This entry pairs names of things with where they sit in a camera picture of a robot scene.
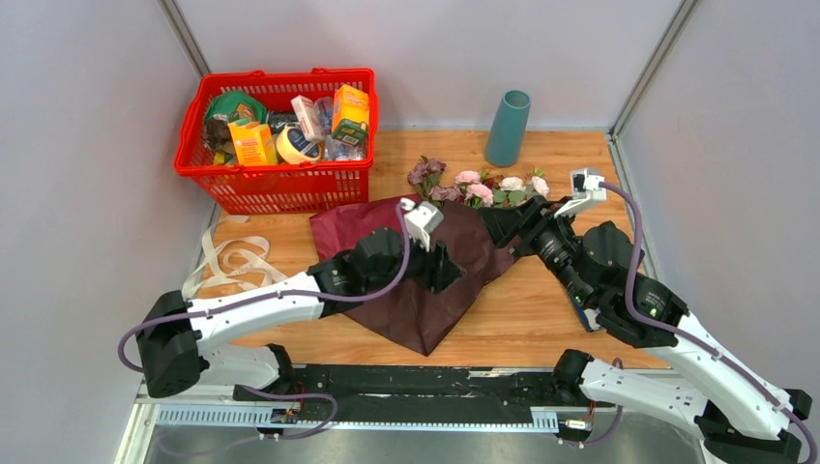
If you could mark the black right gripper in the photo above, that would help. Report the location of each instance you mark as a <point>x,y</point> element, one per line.
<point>503,223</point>

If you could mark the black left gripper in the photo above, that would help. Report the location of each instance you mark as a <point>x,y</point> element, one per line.
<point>438,270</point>

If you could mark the pink flower bouquet brown wrap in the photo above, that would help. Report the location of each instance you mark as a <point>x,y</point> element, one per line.
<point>475,189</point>

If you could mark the dark red wrapping paper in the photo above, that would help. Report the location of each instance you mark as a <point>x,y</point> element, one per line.
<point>410,315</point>

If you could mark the white printed ribbon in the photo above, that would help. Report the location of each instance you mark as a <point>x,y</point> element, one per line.
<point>238,262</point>

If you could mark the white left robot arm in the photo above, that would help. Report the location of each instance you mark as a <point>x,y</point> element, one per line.
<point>182,343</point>

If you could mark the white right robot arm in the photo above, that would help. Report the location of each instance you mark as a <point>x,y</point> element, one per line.
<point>737,416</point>

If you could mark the teal ceramic vase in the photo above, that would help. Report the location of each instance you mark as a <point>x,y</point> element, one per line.
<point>508,128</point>

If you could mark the blue razor blister package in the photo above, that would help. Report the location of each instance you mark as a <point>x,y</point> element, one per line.
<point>586,316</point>

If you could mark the clear plastic bottle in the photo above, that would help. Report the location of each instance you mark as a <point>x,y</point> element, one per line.
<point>334,150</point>

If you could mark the red plastic shopping basket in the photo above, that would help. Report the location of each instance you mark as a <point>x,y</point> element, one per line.
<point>285,188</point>

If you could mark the orange green box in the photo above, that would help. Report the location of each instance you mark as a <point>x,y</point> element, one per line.
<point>350,122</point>

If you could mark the yellow tape roll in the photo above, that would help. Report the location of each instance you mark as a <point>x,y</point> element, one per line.
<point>293,148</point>

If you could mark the white small box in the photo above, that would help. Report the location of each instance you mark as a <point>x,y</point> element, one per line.
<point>308,119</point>

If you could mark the orange juice carton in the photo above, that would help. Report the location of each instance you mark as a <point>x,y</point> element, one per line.
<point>253,142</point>

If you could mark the green snack bag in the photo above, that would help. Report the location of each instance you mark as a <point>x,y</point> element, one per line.
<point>235,105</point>

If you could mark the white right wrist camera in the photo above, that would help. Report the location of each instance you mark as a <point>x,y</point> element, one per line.
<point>586,192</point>

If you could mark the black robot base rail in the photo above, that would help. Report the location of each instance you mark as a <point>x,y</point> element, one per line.
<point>391,397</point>

